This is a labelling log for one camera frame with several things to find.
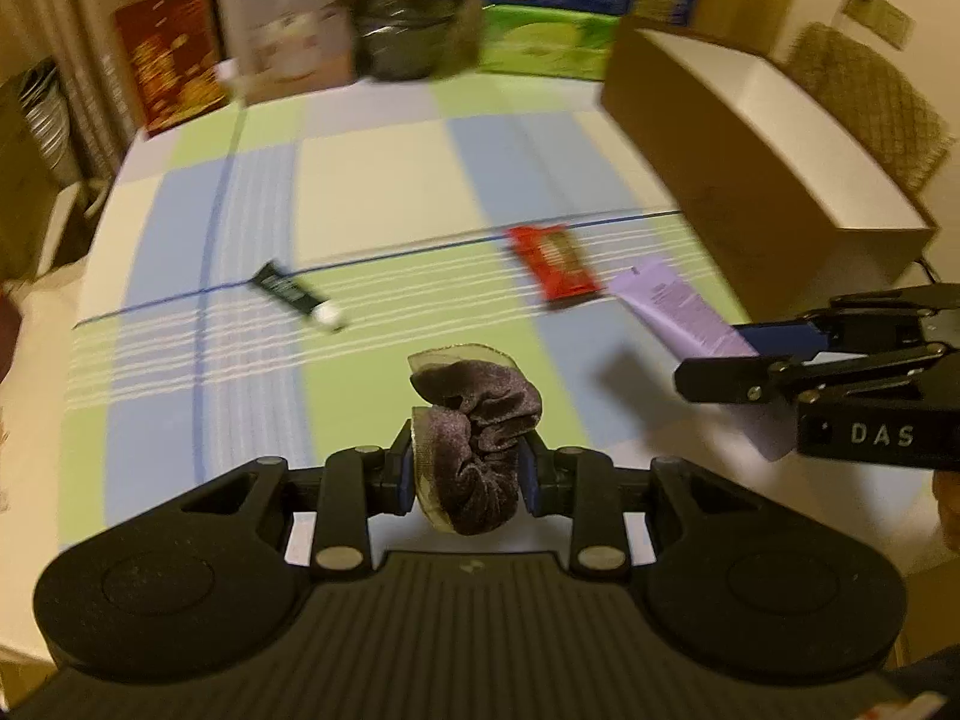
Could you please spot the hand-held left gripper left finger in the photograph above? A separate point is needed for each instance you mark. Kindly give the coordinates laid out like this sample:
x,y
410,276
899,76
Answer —
x,y
405,469

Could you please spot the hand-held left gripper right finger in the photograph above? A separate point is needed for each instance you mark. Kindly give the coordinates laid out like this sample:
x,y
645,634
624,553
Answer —
x,y
529,474

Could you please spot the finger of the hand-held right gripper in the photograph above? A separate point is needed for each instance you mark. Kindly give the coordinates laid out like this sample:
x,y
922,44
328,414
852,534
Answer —
x,y
720,381
780,336

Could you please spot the dark velvet scrunchie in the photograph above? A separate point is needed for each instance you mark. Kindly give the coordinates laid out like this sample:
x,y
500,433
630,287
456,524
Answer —
x,y
487,427

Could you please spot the purple tube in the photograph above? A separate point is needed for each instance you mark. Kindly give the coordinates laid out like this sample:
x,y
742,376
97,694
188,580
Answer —
x,y
675,307

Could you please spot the brown white storage box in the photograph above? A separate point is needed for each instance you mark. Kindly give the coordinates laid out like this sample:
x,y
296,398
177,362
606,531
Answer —
x,y
735,165

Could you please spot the plaid cloth covered desktop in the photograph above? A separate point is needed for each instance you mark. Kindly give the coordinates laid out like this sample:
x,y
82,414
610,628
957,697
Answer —
x,y
360,187

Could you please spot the person's right hand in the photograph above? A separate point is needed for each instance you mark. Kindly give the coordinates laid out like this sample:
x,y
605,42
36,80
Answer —
x,y
949,514

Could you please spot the red snack packet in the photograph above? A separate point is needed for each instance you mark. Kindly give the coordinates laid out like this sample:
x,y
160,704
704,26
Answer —
x,y
555,262

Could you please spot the dark tube with white cap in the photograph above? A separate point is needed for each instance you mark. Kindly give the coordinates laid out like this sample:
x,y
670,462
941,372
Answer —
x,y
289,291

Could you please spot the chair with quilted cover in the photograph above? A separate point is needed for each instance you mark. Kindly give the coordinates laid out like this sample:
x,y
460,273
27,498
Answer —
x,y
877,105

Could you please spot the light green box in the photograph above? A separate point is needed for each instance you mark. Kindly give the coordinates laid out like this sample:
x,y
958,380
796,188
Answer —
x,y
547,41

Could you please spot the stack of wrapped black bowls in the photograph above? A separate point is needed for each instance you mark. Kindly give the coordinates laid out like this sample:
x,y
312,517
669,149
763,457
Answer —
x,y
412,22

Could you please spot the white appliance box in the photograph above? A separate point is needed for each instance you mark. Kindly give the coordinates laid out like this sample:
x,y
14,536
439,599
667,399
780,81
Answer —
x,y
292,22

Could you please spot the red gold printed box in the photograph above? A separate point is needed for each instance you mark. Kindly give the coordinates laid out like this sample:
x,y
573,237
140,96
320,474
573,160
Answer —
x,y
172,60

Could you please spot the grey striped object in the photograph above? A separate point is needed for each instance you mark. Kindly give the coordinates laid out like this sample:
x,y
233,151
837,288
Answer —
x,y
45,116

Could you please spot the beige curtain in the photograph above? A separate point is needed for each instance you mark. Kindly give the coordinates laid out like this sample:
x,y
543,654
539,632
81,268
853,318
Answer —
x,y
45,7

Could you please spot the beige wall socket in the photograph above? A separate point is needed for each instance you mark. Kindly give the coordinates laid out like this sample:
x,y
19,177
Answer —
x,y
861,4
894,24

